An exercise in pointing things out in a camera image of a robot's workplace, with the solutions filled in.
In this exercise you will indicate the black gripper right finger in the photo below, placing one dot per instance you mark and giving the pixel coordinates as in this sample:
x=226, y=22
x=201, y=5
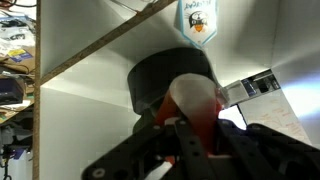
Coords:
x=261, y=153

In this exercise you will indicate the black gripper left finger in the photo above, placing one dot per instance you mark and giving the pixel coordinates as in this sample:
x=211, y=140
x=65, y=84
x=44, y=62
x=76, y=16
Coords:
x=145, y=151

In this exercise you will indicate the black bowl on shelf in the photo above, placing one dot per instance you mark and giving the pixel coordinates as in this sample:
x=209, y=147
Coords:
x=149, y=80

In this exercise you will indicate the white wooden shelf unit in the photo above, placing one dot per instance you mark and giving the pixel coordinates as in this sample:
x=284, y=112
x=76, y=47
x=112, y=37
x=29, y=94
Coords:
x=85, y=104

